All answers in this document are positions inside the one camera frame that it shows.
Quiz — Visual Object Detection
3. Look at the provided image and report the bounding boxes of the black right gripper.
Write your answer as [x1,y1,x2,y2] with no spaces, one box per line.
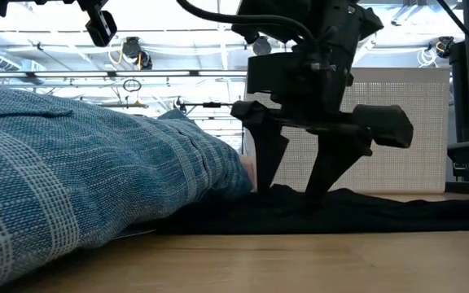
[230,39,415,199]

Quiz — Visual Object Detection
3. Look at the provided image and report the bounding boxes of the black cloth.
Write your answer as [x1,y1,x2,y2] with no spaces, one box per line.
[130,183,469,236]

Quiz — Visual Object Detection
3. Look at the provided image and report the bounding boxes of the pink checked button shirt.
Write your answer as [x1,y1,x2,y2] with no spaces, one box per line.
[238,154,258,192]

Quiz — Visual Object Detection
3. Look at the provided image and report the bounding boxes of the blue striped woven shirt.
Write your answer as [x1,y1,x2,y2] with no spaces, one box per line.
[0,81,256,293]

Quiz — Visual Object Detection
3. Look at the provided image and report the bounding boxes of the white perforated plastic basket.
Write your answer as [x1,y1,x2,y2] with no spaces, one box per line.
[242,67,451,195]

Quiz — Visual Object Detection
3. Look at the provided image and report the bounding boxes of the black ceiling cord reel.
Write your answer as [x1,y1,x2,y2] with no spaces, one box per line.
[435,35,456,59]
[121,36,154,71]
[252,36,273,56]

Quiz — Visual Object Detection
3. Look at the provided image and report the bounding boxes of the grey ceiling rail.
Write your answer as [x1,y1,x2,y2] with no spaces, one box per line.
[0,69,248,79]

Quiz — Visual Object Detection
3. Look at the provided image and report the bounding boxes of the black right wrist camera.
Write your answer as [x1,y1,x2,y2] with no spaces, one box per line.
[245,51,313,96]

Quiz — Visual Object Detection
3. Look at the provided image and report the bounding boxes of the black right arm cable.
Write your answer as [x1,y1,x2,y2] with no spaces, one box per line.
[175,0,317,46]

